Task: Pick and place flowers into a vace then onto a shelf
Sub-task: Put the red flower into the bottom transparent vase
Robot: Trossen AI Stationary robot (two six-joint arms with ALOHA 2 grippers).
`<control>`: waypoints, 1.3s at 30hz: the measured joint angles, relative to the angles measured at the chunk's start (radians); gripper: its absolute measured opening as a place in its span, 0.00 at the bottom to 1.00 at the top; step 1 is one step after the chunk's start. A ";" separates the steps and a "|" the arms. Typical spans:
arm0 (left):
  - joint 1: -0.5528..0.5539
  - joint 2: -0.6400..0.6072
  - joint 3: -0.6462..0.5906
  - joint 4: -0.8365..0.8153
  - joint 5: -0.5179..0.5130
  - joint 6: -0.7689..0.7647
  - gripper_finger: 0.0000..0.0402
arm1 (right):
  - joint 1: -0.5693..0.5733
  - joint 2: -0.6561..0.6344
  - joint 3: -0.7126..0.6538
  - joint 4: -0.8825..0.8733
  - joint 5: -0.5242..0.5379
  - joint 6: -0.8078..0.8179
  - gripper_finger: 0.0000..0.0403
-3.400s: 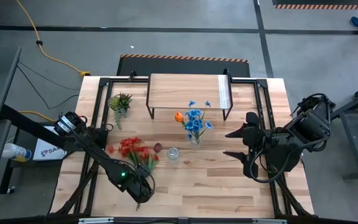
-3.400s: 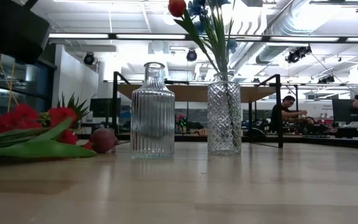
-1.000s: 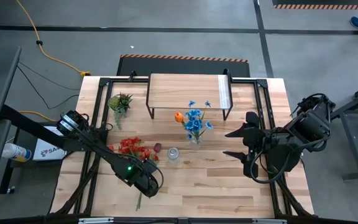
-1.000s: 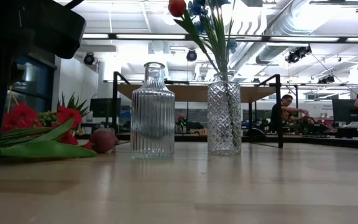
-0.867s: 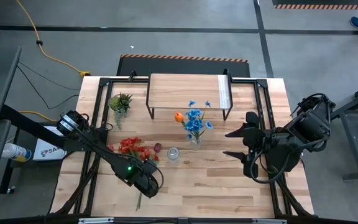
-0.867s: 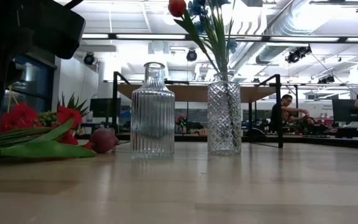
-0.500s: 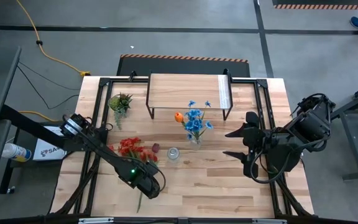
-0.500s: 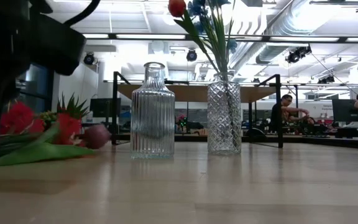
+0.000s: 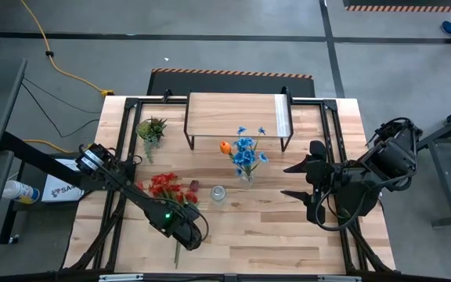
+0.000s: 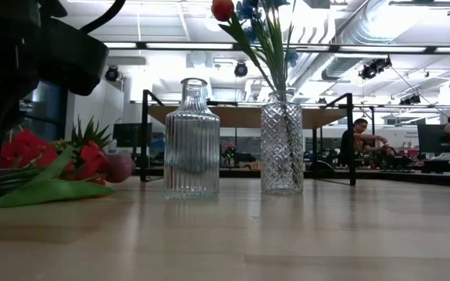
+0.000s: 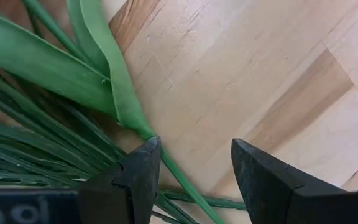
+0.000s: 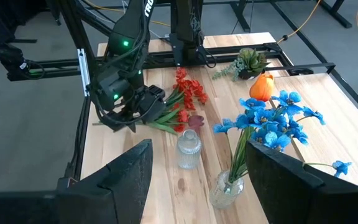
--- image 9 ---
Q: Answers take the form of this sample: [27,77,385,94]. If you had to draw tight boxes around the silver metal bracket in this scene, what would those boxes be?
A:
[99,273,144,282]
[318,275,363,282]

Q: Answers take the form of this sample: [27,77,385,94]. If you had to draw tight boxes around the black mat with striped edge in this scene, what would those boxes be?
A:
[146,67,316,98]
[342,0,451,13]

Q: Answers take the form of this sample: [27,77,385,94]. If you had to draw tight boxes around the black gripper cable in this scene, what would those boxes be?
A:
[313,183,367,232]

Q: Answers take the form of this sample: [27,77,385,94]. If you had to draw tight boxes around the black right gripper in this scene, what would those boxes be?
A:
[280,154,342,225]

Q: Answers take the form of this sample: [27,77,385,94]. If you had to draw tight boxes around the black floor cable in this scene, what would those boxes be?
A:
[20,82,101,139]
[21,77,102,115]

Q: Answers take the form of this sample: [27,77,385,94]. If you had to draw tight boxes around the white cardboard box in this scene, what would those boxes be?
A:
[40,157,88,204]

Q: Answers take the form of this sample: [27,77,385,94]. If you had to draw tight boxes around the diamond-pattern clear glass vase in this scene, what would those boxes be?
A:
[239,172,256,191]

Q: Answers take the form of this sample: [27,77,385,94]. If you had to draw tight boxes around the black metal table frame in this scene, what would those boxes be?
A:
[63,88,398,275]

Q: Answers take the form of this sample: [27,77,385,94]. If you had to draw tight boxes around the wooden shelf with black legs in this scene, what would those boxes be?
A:
[183,86,295,153]

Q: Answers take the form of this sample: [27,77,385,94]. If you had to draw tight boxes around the white spray bottle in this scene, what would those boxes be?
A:
[1,179,41,205]

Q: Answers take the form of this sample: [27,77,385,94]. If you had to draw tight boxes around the blue artificial flower bunch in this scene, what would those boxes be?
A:
[231,125,269,182]

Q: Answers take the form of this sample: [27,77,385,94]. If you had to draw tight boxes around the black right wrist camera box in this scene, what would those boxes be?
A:
[309,139,328,162]

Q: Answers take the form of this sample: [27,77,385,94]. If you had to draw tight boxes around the yellow extension cable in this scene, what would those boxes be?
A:
[19,0,115,98]

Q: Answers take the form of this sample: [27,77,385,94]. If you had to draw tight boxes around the grey metal table frame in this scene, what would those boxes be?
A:
[406,99,451,229]

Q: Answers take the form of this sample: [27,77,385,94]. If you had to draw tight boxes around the potted green succulent plant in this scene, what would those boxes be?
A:
[135,116,168,164]

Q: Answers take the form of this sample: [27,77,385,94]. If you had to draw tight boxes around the orange artificial tulip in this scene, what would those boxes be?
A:
[219,140,237,161]

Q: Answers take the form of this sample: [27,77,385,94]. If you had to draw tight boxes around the ribbed clear glass vase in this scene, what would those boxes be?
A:
[209,185,228,203]

